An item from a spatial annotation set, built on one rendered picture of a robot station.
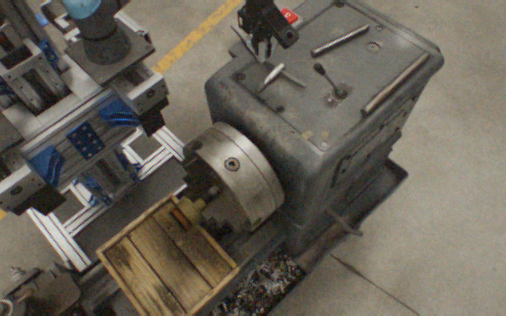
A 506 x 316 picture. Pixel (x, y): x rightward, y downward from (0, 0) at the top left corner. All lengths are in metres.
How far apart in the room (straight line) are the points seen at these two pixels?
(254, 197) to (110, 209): 1.30
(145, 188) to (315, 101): 1.34
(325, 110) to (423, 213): 1.46
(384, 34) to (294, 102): 0.37
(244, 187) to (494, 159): 2.01
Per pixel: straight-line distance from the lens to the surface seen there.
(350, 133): 1.01
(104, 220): 2.17
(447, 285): 2.32
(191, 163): 1.03
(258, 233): 1.29
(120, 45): 1.36
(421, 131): 2.68
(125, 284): 1.29
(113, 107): 1.44
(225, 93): 1.10
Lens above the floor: 2.09
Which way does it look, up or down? 60 degrees down
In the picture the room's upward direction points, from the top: 4 degrees counter-clockwise
